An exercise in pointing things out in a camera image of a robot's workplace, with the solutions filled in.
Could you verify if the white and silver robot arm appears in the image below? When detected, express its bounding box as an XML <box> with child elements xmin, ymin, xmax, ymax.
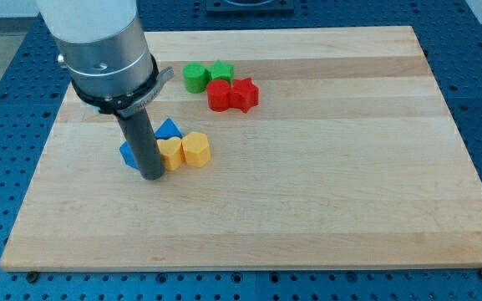
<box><xmin>36</xmin><ymin>0</ymin><xmax>174</xmax><ymax>118</ymax></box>

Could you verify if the yellow hexagon block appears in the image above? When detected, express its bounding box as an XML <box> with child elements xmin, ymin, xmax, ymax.
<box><xmin>181</xmin><ymin>131</ymin><xmax>211</xmax><ymax>167</ymax></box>

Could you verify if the red star block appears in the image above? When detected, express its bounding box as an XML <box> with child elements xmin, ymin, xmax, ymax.
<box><xmin>229</xmin><ymin>78</ymin><xmax>259</xmax><ymax>113</ymax></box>

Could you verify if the red cylinder block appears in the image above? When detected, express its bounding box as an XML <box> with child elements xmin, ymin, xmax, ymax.
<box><xmin>206</xmin><ymin>79</ymin><xmax>231</xmax><ymax>112</ymax></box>

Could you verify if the yellow heart block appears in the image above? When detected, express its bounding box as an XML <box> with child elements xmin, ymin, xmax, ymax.
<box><xmin>157</xmin><ymin>136</ymin><xmax>185</xmax><ymax>171</ymax></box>

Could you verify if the blue triangle block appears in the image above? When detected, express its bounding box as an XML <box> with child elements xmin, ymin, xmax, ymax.
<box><xmin>155</xmin><ymin>118</ymin><xmax>183</xmax><ymax>140</ymax></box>

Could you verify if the green star block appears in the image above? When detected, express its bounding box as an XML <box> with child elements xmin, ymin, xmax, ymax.
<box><xmin>206</xmin><ymin>60</ymin><xmax>235</xmax><ymax>84</ymax></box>

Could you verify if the light wooden board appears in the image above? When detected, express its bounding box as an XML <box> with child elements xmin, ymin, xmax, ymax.
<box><xmin>0</xmin><ymin>26</ymin><xmax>482</xmax><ymax>273</ymax></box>

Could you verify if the green cylinder block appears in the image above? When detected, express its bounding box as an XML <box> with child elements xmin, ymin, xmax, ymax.
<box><xmin>182</xmin><ymin>63</ymin><xmax>208</xmax><ymax>94</ymax></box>

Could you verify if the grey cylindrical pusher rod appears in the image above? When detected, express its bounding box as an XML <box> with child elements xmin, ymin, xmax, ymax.
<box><xmin>117</xmin><ymin>110</ymin><xmax>165</xmax><ymax>181</ymax></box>

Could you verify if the blue cube block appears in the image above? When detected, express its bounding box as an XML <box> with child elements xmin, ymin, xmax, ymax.
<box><xmin>119</xmin><ymin>141</ymin><xmax>139</xmax><ymax>170</ymax></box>

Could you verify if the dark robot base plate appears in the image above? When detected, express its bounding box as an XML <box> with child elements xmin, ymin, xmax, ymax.
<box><xmin>205</xmin><ymin>0</ymin><xmax>295</xmax><ymax>16</ymax></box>

